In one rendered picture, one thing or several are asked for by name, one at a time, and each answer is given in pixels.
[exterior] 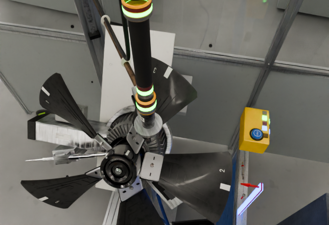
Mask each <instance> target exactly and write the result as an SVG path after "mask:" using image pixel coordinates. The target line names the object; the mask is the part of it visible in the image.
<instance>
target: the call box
mask: <svg viewBox="0 0 329 225"><path fill-rule="evenodd" d="M262 111H267V115H263V114H262ZM262 116H267V120H264V121H267V125H266V127H267V131H266V130H262V126H265V125H262V121H263V119H262ZM254 129H259V130H261V131H262V137H261V138H260V139H255V138H253V137H252V131H253V130H254ZM264 133H267V134H268V138H264V137H263V134H264ZM268 146H269V111H268V110H262V109H256V108H249V107H245V108H244V110H243V113H242V115H241V117H240V132H239V150H245V151H250V152H256V153H264V151H265V150H266V149H267V147H268Z"/></svg>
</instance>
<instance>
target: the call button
mask: <svg viewBox="0 0 329 225"><path fill-rule="evenodd" d="M252 137H253V138H255V139H260V138H261V137H262V131H261V130H259V129H254V130H253V131H252Z"/></svg>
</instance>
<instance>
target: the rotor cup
mask: <svg viewBox="0 0 329 225"><path fill-rule="evenodd" d="M126 137H127V135H121V136H119V137H117V138H116V139H114V140H113V142H112V143H111V145H112V146H113V148H112V149H110V150H108V154H107V155H106V157H105V158H104V159H103V160H102V162H101V165H100V174H101V177H102V178H103V180H104V181H105V182H106V183H107V184H108V185H110V186H111V187H114V188H118V189H123V188H127V187H129V186H131V185H132V184H133V183H134V182H135V181H136V179H137V177H138V172H139V169H140V172H141V167H142V163H143V159H144V156H145V153H146V152H149V151H148V148H147V146H146V144H145V143H144V144H143V146H142V148H141V150H140V152H139V154H138V155H137V154H135V152H134V151H133V149H132V148H131V146H130V144H129V143H128V141H127V139H126ZM128 150H129V151H130V152H129V153H128V155H125V154H126V153H127V151H128ZM117 168H119V169H121V171H122V172H121V174H119V175H118V174H116V173H115V170H116V169H117ZM140 172H139V173H140Z"/></svg>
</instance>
